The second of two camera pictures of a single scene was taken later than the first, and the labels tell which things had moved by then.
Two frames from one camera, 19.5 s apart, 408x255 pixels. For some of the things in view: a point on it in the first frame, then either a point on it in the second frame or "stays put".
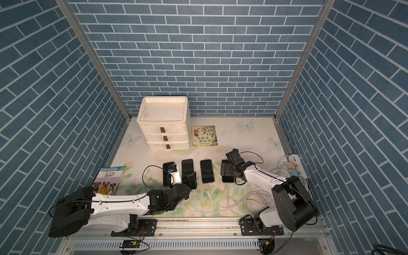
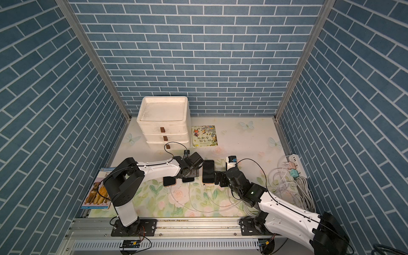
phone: x=167 y=176 stays put
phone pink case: x=206 y=170 stays put
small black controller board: x=130 y=244 stays put
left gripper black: x=193 y=183 to x=197 y=167
